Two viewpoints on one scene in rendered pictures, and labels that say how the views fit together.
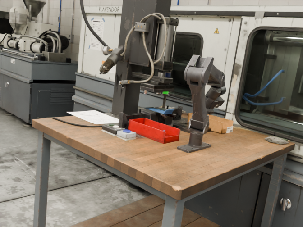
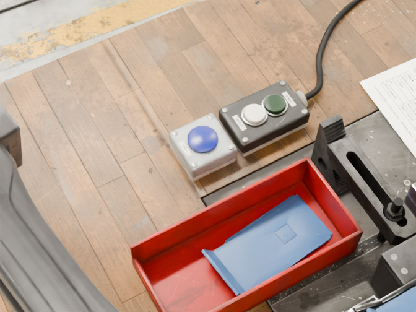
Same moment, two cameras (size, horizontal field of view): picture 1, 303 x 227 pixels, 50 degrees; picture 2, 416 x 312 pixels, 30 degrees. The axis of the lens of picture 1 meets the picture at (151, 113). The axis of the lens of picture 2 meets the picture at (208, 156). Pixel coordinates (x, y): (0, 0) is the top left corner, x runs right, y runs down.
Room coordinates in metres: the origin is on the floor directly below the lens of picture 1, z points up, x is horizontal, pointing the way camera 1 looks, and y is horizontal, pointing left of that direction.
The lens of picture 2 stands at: (1.68, -0.40, 1.79)
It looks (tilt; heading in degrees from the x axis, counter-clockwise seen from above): 59 degrees down; 109
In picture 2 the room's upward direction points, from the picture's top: 1 degrees clockwise
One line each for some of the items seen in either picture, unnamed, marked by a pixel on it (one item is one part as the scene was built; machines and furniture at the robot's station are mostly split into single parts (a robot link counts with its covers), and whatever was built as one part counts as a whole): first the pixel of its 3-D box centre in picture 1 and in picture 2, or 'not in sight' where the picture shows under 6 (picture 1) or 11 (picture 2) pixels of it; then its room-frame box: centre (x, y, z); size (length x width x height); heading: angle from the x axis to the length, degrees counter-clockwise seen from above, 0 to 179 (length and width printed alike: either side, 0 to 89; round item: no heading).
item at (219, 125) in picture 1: (209, 122); not in sight; (1.95, -0.37, 0.93); 0.25 x 0.13 x 0.08; 49
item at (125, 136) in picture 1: (126, 137); (202, 151); (1.50, 0.11, 0.90); 0.07 x 0.07 x 0.06; 49
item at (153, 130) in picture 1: (153, 129); (246, 249); (1.60, -0.02, 0.93); 0.25 x 0.12 x 0.06; 49
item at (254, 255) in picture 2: not in sight; (268, 242); (1.62, 0.00, 0.92); 0.15 x 0.07 x 0.03; 56
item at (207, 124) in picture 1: (198, 126); not in sight; (1.49, -0.23, 1.00); 0.09 x 0.06 x 0.06; 60
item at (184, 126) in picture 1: (191, 128); not in sight; (1.84, -0.25, 0.91); 0.17 x 0.16 x 0.02; 139
